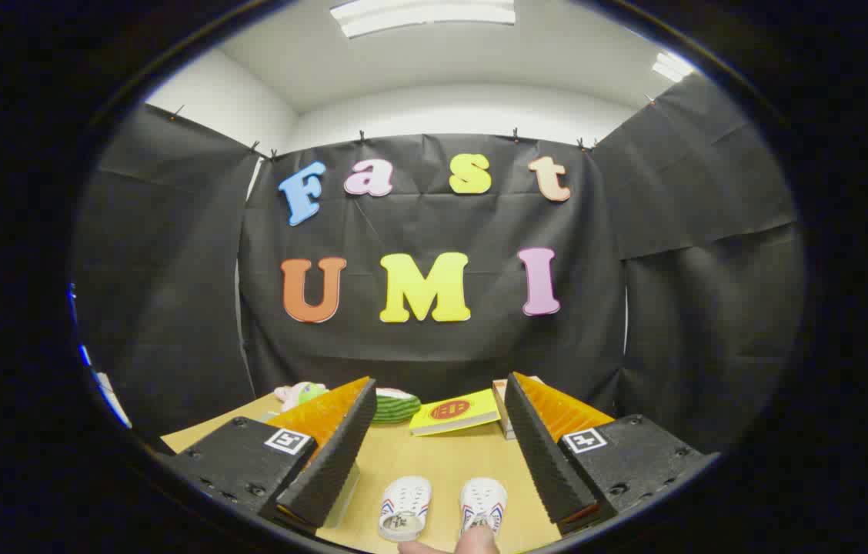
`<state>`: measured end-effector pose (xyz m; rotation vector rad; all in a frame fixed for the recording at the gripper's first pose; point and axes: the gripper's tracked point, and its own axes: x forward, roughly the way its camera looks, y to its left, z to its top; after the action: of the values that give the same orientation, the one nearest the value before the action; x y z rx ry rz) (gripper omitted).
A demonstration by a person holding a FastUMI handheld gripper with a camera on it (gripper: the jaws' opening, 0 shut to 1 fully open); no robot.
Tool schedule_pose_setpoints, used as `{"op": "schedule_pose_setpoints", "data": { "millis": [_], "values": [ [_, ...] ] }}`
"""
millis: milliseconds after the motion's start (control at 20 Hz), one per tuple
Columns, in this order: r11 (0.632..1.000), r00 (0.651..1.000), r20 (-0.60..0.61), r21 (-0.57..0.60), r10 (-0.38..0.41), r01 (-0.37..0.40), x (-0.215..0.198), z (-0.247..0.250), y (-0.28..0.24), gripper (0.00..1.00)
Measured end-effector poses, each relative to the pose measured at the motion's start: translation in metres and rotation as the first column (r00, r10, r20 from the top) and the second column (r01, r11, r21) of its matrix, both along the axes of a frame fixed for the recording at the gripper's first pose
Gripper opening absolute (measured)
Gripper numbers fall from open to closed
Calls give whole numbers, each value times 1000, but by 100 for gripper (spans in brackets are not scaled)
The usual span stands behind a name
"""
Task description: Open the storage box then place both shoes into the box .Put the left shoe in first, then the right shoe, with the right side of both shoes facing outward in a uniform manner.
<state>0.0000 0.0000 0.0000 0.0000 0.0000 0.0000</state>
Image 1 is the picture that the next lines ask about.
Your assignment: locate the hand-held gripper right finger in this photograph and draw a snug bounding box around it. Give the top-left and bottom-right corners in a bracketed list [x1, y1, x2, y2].
[503, 372, 721, 536]

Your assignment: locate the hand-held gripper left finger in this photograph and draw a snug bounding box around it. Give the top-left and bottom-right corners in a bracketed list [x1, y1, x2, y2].
[161, 375, 379, 538]

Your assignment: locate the cream fabric storage box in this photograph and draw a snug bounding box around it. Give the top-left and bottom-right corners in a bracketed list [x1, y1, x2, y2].
[317, 462, 362, 532]

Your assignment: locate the white shoe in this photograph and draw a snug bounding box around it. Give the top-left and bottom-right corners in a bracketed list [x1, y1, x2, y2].
[459, 477, 509, 536]
[378, 476, 432, 542]

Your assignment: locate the pink and green plush toy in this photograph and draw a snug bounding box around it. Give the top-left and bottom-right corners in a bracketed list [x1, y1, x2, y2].
[274, 382, 331, 412]

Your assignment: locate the watermelon slice plush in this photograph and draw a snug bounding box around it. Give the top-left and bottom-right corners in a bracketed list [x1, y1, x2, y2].
[371, 387, 422, 426]

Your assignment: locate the beige cover book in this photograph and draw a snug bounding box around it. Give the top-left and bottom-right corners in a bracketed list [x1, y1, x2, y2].
[492, 375, 546, 402]

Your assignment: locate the yellow book with red circle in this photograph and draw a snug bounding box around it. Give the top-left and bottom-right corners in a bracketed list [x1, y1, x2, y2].
[409, 389, 502, 437]

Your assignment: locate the small ceiling light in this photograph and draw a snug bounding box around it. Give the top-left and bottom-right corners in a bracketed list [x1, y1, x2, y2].
[651, 50, 695, 84]

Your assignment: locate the long ceiling light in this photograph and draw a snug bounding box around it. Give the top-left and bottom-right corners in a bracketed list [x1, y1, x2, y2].
[330, 0, 517, 39]

